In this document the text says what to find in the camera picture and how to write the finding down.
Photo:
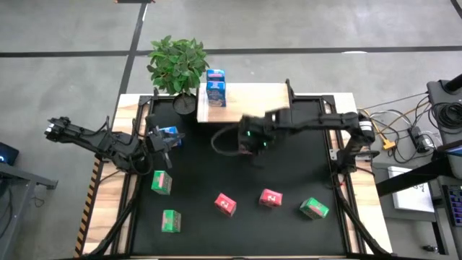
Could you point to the black device with blue light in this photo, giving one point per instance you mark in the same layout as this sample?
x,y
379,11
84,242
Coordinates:
x,y
7,153

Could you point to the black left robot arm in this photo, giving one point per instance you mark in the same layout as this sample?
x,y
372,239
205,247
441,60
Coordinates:
x,y
108,144

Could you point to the green potted plant black pot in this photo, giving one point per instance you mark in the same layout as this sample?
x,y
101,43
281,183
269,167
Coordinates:
x,y
177,65

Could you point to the black power adapter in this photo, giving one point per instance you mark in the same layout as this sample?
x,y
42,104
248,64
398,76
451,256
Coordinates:
x,y
418,139

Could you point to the white board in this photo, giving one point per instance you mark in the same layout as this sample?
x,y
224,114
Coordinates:
x,y
411,198

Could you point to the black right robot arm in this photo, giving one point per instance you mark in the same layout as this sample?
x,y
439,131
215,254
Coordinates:
x,y
325,121

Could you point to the blue Rice Krispies box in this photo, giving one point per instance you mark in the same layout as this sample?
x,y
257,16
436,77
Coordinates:
x,y
169,130
215,75
216,94

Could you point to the yellow black hazard strip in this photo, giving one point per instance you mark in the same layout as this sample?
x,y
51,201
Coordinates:
x,y
86,213

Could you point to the grey side desk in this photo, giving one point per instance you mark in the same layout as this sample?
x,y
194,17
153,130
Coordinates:
x,y
21,175

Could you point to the backlit keyboard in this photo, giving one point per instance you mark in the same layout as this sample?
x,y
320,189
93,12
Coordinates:
x,y
454,206

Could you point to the black table mat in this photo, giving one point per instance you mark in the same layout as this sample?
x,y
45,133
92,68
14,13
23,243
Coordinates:
x,y
252,234

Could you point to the black metal table frame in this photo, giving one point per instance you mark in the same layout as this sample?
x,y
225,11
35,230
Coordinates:
x,y
144,98

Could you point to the red Froot Loops box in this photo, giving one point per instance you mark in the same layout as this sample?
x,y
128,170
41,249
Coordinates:
x,y
225,204
270,198

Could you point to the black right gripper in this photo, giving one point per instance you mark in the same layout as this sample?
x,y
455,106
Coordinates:
x,y
254,133

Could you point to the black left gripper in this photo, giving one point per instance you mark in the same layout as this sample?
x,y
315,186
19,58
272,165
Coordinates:
x,y
157,141

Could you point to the grey equipment stand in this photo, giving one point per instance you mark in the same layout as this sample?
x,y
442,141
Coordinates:
x,y
436,92

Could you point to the black desk beam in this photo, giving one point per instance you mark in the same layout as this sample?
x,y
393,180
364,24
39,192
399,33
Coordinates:
x,y
408,180

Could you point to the wooden shelf with black legs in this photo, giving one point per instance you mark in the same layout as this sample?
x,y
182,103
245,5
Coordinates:
x,y
249,97

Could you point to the green Apple Jacks box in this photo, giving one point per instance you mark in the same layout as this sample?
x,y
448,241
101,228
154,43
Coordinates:
x,y
161,182
314,208
171,221

